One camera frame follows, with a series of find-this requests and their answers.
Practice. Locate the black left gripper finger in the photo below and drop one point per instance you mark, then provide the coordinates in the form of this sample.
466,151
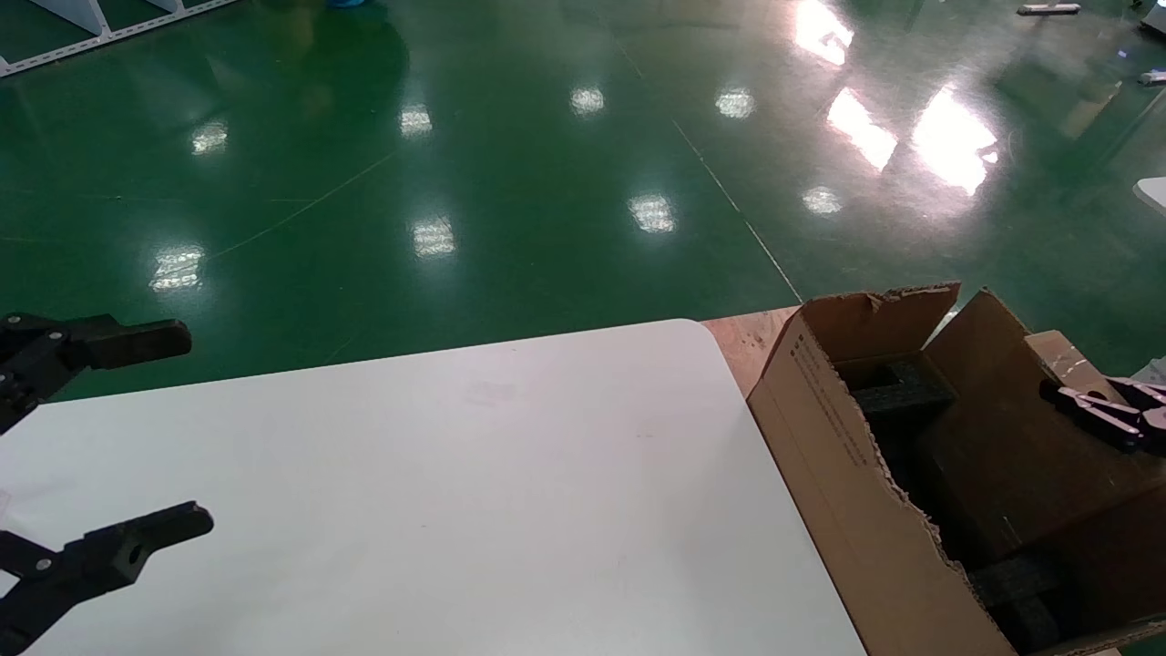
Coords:
109,556
118,342

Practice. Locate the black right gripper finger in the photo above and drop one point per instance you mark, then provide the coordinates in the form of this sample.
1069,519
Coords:
1098,415
1139,390

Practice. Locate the big torn cardboard box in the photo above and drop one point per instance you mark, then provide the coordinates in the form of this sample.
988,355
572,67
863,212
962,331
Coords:
874,565

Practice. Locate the black foam block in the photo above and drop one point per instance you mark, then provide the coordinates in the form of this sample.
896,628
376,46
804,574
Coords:
902,392
1025,592

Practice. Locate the white rounded table edge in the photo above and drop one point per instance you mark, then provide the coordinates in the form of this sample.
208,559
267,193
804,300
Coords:
1152,193

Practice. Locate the small white floor object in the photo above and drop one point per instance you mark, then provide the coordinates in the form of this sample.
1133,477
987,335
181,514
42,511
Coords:
1152,78

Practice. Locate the white machine base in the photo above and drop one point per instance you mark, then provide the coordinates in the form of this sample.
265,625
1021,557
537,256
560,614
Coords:
1152,16

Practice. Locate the flat white floor object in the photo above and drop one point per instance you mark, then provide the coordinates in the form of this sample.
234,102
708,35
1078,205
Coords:
1048,9

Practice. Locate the blue object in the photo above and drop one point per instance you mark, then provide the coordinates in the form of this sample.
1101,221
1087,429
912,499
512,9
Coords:
346,3

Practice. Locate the white metal shelf frame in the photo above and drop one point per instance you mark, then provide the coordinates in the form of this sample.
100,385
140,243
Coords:
91,23

